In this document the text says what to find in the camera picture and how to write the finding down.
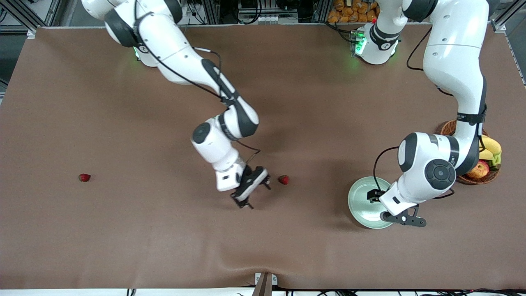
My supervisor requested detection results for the light green round plate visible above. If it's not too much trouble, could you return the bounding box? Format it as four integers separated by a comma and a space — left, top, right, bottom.
348, 176, 395, 229

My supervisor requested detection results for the brown table mat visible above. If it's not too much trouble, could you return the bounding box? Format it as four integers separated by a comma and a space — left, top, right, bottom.
0, 23, 526, 290

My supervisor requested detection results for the brown wicker basket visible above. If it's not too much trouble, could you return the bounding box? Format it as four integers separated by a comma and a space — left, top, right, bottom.
440, 119, 501, 185

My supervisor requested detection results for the red yellow apple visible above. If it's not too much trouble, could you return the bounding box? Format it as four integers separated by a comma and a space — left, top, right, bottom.
466, 160, 490, 179

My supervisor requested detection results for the white power strip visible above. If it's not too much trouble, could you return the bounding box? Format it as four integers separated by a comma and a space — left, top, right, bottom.
240, 15, 299, 24

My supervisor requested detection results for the bag of brown buns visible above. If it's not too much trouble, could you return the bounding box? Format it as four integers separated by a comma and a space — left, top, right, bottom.
328, 0, 381, 23

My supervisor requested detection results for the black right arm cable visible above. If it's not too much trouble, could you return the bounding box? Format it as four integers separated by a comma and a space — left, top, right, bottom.
134, 0, 262, 167

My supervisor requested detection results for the brown camera pole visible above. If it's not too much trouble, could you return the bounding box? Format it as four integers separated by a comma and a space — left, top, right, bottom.
251, 273, 273, 296

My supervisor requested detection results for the aluminium frame post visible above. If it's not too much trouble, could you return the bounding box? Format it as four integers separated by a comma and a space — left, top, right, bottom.
314, 0, 331, 23
204, 0, 220, 24

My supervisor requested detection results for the aluminium frame rail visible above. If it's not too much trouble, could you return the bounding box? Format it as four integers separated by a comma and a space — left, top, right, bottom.
0, 0, 56, 39
491, 0, 526, 87

